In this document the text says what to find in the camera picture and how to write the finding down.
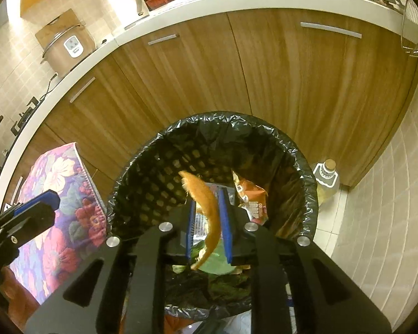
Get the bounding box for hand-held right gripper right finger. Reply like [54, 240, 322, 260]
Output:
[220, 188, 392, 334]

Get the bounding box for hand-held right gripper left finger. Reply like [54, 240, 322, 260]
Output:
[24, 200, 196, 334]

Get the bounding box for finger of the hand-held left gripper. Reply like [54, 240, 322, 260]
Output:
[0, 190, 60, 248]

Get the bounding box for green vegetable leaves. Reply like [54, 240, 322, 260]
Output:
[191, 240, 238, 275]

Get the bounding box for orange peel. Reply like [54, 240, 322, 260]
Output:
[179, 170, 222, 271]

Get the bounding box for orange snack bag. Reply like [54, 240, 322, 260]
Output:
[232, 170, 269, 225]

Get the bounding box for trash bin with black bag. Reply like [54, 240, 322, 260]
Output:
[106, 111, 320, 334]

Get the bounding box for person's left forearm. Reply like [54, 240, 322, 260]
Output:
[0, 268, 39, 324]

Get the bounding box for floral tablecloth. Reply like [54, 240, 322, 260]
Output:
[10, 142, 107, 304]

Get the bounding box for black gas stove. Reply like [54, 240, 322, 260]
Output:
[10, 97, 47, 137]

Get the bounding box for yellow oil jug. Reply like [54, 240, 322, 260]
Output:
[312, 159, 341, 204]

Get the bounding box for wooden base cabinets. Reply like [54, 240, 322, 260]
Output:
[0, 7, 418, 213]

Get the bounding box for brown rice cooker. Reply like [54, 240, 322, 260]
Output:
[41, 24, 97, 78]

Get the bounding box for wooden cutting board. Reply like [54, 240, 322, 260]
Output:
[35, 9, 88, 44]

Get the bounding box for white electric kettle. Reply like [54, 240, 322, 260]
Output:
[110, 0, 150, 20]

